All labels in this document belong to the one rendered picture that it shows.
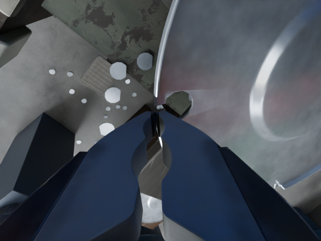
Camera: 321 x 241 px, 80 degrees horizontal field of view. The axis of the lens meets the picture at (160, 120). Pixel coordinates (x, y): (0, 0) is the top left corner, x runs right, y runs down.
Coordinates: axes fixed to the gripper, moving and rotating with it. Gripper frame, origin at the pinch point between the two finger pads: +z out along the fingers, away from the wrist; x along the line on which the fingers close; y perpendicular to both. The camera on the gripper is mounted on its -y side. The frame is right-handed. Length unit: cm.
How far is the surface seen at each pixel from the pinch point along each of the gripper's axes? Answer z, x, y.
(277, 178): 6.0, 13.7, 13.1
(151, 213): 40, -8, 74
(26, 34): 20.7, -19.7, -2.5
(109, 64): 60, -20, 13
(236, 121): 3.5, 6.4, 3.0
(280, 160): 5.8, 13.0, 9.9
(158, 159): 1.5, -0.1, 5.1
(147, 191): 1.1, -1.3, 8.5
